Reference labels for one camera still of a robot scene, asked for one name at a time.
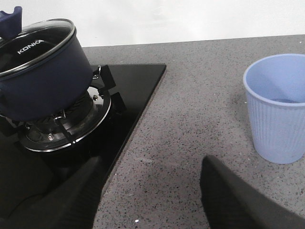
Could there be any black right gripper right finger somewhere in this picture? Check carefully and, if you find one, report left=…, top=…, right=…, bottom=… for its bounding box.
left=200, top=155, right=305, bottom=229

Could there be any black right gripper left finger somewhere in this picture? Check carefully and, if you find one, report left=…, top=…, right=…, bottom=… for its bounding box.
left=0, top=157, right=104, bottom=229

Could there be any light blue ribbed cup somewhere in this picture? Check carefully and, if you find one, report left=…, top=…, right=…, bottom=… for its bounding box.
left=243, top=53, right=305, bottom=164

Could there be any glass pot lid blue knob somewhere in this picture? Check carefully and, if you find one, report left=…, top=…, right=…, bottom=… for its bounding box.
left=0, top=6, right=76, bottom=77

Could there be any black metal pot support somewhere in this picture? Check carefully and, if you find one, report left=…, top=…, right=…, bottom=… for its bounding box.
left=0, top=65, right=121, bottom=153

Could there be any dark blue cooking pot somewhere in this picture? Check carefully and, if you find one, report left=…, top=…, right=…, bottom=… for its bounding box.
left=0, top=33, right=92, bottom=121

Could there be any black gas burner head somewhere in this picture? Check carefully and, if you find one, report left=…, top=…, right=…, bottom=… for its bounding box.
left=25, top=92, right=97, bottom=142

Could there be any black glass gas stove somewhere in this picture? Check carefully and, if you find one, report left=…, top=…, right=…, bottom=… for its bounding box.
left=0, top=63, right=167, bottom=221

